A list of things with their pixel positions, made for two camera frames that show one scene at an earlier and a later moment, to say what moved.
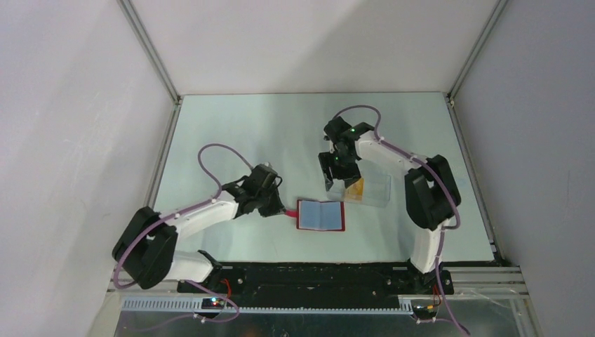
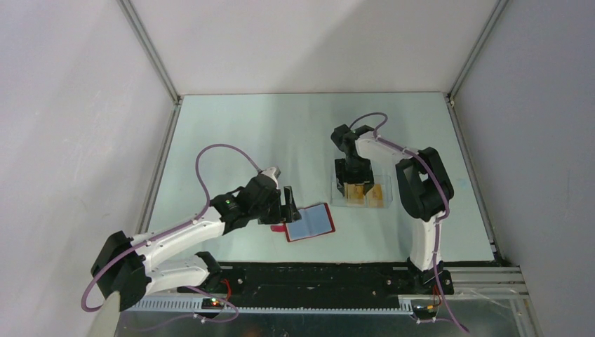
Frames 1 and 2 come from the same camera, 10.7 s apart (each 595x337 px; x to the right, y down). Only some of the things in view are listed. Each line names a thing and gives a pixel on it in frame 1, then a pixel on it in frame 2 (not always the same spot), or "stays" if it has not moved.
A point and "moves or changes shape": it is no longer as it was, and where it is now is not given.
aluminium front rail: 487,282 stays
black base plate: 346,279 stays
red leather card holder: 323,215 moves or changes shape
